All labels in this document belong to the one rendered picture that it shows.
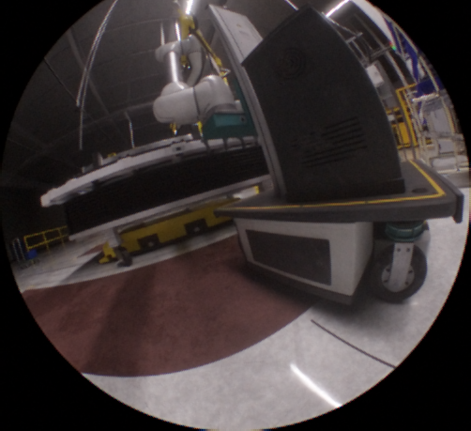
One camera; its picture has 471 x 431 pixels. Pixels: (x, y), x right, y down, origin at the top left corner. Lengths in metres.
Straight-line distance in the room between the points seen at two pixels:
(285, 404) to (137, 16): 10.90
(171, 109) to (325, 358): 1.00
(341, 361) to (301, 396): 0.12
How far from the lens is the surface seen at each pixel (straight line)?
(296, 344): 0.48
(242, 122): 0.72
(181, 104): 0.76
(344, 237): 0.36
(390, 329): 0.52
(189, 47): 1.27
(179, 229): 1.66
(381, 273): 0.50
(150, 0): 10.25
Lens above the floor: 0.42
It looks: 4 degrees down
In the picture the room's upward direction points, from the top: 16 degrees counter-clockwise
